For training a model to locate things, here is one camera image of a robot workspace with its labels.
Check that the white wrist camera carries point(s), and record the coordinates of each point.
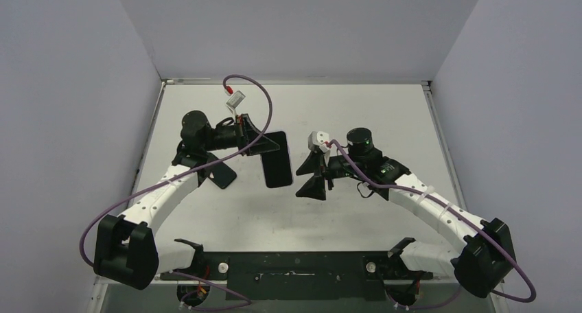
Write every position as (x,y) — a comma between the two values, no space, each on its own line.
(234,100)
(318,142)

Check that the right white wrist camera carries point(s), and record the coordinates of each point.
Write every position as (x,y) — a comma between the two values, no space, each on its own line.
(318,142)

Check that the aluminium table frame rail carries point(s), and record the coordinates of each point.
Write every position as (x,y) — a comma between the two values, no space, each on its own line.
(426,85)

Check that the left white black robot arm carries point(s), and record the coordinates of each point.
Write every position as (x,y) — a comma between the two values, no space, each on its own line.
(126,250)

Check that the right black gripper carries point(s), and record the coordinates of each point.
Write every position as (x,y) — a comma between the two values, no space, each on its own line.
(325,169)

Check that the black smartphone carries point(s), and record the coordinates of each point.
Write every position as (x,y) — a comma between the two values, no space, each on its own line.
(276,164)

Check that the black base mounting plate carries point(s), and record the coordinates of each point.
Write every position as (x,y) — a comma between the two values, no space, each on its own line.
(320,275)

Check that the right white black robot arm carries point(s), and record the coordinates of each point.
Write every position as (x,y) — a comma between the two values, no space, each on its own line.
(479,254)

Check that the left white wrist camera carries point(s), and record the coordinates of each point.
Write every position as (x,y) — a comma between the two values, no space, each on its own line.
(234,100)

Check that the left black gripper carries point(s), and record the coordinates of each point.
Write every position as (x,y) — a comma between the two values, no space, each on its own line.
(246,132)

